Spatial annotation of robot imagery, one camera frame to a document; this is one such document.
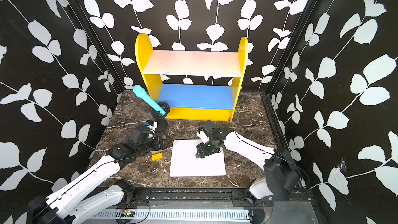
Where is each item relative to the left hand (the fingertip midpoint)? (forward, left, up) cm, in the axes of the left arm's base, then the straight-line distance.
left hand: (166, 137), depth 79 cm
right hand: (-5, -17, -6) cm, 19 cm away
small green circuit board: (-30, +18, -15) cm, 38 cm away
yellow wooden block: (-5, +7, -13) cm, 16 cm away
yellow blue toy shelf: (+25, -13, -1) cm, 28 cm away
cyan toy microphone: (+14, +10, +20) cm, 26 cm away
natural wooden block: (-3, +7, -12) cm, 14 cm away
